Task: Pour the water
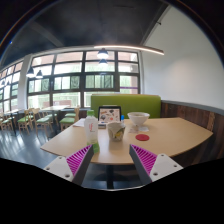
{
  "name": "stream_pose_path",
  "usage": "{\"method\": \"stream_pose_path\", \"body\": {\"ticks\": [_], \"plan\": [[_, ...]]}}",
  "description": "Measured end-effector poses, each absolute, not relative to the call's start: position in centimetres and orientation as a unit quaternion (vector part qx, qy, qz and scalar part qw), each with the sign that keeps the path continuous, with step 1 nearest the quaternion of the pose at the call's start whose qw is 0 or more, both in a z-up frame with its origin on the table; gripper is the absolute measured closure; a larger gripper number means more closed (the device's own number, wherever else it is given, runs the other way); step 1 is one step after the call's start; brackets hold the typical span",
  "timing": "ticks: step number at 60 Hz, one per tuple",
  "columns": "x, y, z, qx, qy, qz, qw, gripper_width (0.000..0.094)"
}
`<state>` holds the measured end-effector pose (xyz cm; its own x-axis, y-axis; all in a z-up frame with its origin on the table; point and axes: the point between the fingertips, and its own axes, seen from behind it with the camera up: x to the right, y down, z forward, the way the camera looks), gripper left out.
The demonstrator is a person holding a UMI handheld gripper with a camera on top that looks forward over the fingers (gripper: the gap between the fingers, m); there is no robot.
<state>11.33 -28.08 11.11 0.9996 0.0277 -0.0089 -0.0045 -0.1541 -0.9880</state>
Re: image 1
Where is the light wooden chair left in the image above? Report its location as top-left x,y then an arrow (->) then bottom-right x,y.
17,109 -> 34,133

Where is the far black pendant lamp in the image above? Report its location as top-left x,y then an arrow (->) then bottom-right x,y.
99,59 -> 107,65

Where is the black pendant lamp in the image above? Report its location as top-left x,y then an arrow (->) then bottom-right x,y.
99,59 -> 107,65
26,66 -> 35,78
97,48 -> 109,59

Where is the white bottle green cap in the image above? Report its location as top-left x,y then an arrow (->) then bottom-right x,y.
84,110 -> 100,153

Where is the near black pendant lamp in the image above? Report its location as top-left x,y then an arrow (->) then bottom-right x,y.
97,48 -> 109,59

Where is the small blue capped bottle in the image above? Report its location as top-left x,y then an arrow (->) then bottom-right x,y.
121,115 -> 125,127

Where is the wooden chair green seat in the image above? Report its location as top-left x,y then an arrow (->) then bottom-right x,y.
60,107 -> 80,130

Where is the background wooden dining table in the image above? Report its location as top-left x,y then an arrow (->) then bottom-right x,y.
41,105 -> 69,124

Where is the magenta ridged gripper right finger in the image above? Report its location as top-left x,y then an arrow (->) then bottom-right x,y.
129,144 -> 182,184

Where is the far left wooden chair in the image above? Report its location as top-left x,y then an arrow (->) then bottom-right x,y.
0,113 -> 13,131

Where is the white paper sheet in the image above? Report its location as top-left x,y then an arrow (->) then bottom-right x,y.
73,118 -> 85,127

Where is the curved linear ceiling light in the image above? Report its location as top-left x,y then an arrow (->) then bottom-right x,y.
94,45 -> 164,55

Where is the left black pendant lamp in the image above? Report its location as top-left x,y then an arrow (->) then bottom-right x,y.
26,66 -> 35,78

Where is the green upholstered bench backrest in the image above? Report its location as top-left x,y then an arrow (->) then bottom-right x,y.
91,94 -> 161,118

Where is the black tablet with pictures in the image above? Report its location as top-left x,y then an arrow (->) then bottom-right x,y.
98,105 -> 121,123

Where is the wooden chair green cushion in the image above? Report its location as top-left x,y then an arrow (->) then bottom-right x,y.
32,108 -> 53,135

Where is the red round coaster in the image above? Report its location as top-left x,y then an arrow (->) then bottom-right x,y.
135,134 -> 150,141

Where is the white ceramic bowl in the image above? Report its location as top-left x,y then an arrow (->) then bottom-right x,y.
128,112 -> 150,126

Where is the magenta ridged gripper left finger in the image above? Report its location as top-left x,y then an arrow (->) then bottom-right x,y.
44,145 -> 94,185

